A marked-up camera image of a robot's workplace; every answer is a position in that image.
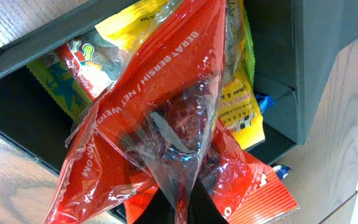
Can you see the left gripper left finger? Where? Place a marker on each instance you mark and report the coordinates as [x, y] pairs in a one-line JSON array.
[[158, 211]]

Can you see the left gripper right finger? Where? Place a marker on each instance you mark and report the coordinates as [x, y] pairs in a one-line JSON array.
[[202, 209]]

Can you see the red Hacks candy bag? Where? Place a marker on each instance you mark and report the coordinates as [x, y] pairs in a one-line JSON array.
[[158, 127]]

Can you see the Haribo worms candy bag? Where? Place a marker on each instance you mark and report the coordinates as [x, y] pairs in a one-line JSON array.
[[75, 73]]

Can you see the yellow Hacks candy bag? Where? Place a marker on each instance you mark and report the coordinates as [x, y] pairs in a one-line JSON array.
[[240, 109]]

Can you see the dark green open box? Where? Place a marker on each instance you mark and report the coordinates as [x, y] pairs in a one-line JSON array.
[[295, 43]]

